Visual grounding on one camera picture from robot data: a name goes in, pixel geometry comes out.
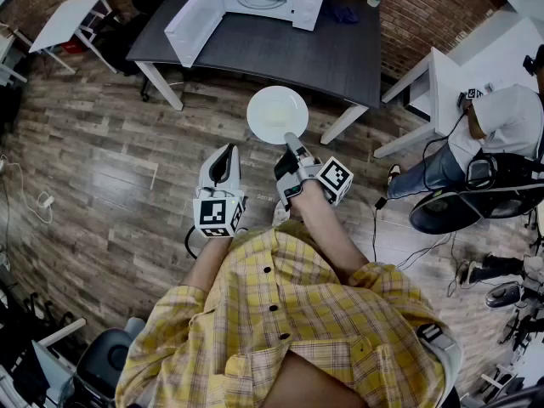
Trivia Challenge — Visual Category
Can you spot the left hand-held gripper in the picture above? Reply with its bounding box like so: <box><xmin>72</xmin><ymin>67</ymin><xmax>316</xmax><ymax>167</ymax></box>
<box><xmin>192</xmin><ymin>143</ymin><xmax>248</xmax><ymax>240</ymax></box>

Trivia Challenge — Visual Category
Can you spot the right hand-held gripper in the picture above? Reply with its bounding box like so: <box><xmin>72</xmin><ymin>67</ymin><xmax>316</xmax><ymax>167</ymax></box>
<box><xmin>274</xmin><ymin>131</ymin><xmax>354</xmax><ymax>212</ymax></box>

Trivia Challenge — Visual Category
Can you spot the white round plate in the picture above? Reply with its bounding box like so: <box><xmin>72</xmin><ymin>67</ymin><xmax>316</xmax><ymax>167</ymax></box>
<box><xmin>246</xmin><ymin>85</ymin><xmax>310</xmax><ymax>145</ymax></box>

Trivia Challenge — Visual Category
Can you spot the white microwave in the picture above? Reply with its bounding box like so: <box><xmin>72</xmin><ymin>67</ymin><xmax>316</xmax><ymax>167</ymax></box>
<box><xmin>163</xmin><ymin>0</ymin><xmax>330</xmax><ymax>69</ymax></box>

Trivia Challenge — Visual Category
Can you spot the person's right forearm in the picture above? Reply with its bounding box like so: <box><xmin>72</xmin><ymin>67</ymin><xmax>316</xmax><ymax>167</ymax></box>
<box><xmin>288</xmin><ymin>179</ymin><xmax>371</xmax><ymax>286</ymax></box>

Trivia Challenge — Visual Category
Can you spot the person's left forearm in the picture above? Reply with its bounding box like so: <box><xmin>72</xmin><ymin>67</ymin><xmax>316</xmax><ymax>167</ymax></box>
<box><xmin>181</xmin><ymin>235</ymin><xmax>234</xmax><ymax>293</ymax></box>

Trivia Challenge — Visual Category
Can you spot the person's white shoe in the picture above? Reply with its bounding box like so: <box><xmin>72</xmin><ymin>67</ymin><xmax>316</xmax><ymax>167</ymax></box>
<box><xmin>271</xmin><ymin>200</ymin><xmax>293</xmax><ymax>229</ymax></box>

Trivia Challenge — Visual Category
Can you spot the dark grey table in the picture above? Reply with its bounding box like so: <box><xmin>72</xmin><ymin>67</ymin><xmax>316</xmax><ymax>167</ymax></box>
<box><xmin>126</xmin><ymin>0</ymin><xmax>383</xmax><ymax>146</ymax></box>

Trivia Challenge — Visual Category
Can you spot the blue cloth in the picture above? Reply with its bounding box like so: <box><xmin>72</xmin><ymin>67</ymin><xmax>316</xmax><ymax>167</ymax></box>
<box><xmin>319</xmin><ymin>0</ymin><xmax>360</xmax><ymax>26</ymax></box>

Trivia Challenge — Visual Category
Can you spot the yellow plaid shirt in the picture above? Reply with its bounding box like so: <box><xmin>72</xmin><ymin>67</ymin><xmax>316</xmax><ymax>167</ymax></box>
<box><xmin>114</xmin><ymin>218</ymin><xmax>464</xmax><ymax>408</ymax></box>

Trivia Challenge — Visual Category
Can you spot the large white desk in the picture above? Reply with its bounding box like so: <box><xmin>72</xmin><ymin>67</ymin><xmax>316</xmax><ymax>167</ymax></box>
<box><xmin>372</xmin><ymin>2</ymin><xmax>544</xmax><ymax>160</ymax></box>

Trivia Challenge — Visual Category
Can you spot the black swivel chair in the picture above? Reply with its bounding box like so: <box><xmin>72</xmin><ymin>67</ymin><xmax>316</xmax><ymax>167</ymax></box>
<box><xmin>408</xmin><ymin>184</ymin><xmax>544</xmax><ymax>236</ymax></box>

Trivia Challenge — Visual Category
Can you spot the black backpack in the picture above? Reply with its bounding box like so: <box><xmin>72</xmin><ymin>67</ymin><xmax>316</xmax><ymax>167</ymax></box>
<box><xmin>465</xmin><ymin>149</ymin><xmax>544</xmax><ymax>195</ymax></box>

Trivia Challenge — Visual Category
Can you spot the grey office chair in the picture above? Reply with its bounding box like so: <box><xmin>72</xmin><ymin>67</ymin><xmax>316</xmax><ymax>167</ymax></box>
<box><xmin>74</xmin><ymin>315</ymin><xmax>148</xmax><ymax>408</ymax></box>

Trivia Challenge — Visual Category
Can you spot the small white table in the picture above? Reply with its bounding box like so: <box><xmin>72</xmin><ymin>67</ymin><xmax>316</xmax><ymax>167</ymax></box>
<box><xmin>27</xmin><ymin>0</ymin><xmax>114</xmax><ymax>76</ymax></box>

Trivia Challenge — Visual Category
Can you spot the person's leg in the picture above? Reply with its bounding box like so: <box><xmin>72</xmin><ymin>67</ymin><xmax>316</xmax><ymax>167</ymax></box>
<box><xmin>258</xmin><ymin>348</ymin><xmax>371</xmax><ymax>408</ymax></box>

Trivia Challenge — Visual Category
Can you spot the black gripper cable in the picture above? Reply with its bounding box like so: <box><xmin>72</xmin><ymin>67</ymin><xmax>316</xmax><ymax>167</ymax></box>
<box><xmin>184</xmin><ymin>225</ymin><xmax>203</xmax><ymax>260</ymax></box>

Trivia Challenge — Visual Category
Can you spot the black cable with adapter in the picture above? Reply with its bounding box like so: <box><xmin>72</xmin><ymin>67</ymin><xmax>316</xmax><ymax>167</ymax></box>
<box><xmin>371</xmin><ymin>195</ymin><xmax>388</xmax><ymax>264</ymax></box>

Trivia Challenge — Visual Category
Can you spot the white charger cable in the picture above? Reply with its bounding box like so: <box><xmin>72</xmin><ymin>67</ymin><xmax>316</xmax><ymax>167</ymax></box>
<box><xmin>0</xmin><ymin>154</ymin><xmax>56</xmax><ymax>225</ymax></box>

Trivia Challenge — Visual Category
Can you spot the grey shoulder strap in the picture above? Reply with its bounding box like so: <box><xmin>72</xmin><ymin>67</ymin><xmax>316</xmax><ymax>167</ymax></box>
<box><xmin>415</xmin><ymin>321</ymin><xmax>463</xmax><ymax>384</ymax></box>

